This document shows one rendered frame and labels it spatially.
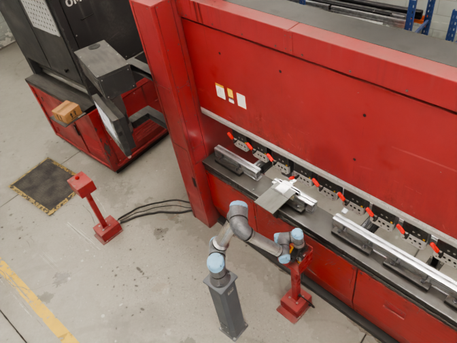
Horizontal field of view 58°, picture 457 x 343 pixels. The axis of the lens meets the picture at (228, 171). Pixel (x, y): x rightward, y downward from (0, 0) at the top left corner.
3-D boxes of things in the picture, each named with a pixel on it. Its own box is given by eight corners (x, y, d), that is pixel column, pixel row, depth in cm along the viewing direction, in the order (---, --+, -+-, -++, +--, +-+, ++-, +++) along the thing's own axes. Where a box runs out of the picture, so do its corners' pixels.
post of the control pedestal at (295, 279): (291, 297, 345) (290, 261, 307) (296, 292, 347) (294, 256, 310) (296, 301, 342) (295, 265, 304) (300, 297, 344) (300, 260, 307)
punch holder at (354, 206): (342, 205, 273) (343, 188, 261) (349, 198, 277) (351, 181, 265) (362, 217, 264) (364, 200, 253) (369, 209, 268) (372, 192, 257)
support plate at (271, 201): (254, 202, 309) (254, 201, 308) (277, 182, 320) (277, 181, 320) (272, 214, 299) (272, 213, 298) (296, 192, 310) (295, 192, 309)
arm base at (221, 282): (221, 292, 284) (218, 284, 278) (205, 280, 292) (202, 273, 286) (234, 276, 292) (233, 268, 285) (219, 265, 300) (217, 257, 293)
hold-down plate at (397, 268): (382, 265, 272) (383, 262, 270) (386, 259, 274) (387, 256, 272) (426, 292, 255) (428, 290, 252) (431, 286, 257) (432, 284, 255)
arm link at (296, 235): (289, 227, 277) (302, 226, 275) (290, 236, 285) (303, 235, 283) (290, 237, 271) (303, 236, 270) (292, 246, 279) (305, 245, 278)
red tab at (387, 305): (382, 307, 285) (383, 301, 280) (383, 305, 286) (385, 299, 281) (402, 320, 277) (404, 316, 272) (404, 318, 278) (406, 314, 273)
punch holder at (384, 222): (369, 220, 262) (372, 203, 250) (376, 212, 265) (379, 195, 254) (391, 233, 253) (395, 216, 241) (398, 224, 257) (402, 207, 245)
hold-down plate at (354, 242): (330, 233, 294) (330, 231, 292) (335, 228, 297) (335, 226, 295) (368, 256, 277) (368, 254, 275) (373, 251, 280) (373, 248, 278)
